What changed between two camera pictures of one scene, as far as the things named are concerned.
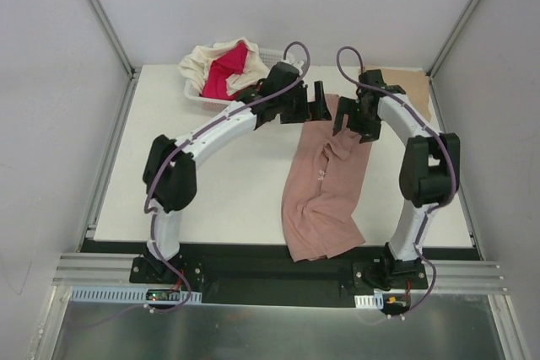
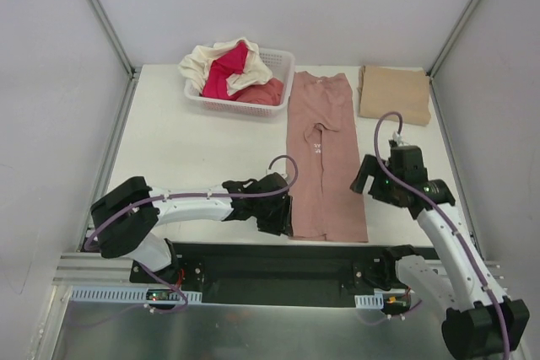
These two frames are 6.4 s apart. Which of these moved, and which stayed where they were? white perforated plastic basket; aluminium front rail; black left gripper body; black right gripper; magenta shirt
Moved: black left gripper body; black right gripper
Stayed: aluminium front rail; magenta shirt; white perforated plastic basket
